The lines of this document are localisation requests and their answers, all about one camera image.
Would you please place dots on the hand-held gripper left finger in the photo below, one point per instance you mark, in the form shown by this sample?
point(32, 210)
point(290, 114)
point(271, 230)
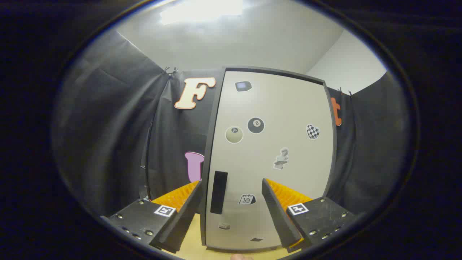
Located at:
point(186, 216)

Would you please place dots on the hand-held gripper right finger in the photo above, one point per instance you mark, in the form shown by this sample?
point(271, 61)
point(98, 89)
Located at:
point(276, 213)

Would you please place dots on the black backdrop cloth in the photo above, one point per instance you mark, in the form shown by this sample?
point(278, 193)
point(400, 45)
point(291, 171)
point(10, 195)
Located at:
point(108, 126)

